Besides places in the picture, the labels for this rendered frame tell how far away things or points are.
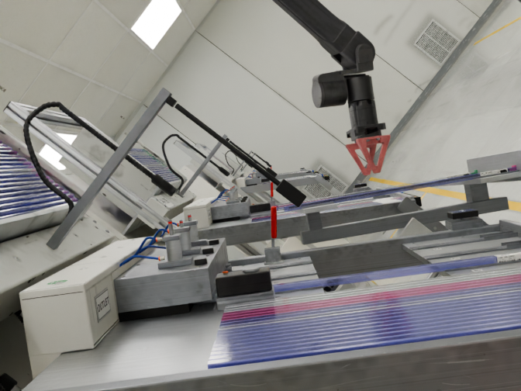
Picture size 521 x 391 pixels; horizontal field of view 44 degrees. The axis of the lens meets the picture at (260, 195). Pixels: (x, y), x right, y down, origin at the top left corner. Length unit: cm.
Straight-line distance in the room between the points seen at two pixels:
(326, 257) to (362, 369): 68
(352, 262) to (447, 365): 68
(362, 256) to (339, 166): 745
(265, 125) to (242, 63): 88
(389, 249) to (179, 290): 51
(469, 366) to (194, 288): 43
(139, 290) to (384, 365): 43
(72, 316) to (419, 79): 830
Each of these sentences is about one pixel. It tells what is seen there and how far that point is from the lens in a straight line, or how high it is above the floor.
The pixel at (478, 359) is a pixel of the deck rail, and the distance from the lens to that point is 62.
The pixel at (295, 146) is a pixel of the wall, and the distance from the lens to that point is 867.
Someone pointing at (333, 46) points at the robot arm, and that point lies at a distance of 137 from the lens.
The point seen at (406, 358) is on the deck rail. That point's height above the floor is 95.
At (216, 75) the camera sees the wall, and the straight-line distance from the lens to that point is 876.
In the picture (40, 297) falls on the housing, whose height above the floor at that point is 127.
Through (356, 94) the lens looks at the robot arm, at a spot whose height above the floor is 110.
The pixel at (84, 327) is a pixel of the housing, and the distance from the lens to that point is 81.
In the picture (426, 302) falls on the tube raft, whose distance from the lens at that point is 76.
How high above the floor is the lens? 116
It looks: 1 degrees down
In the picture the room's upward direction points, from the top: 53 degrees counter-clockwise
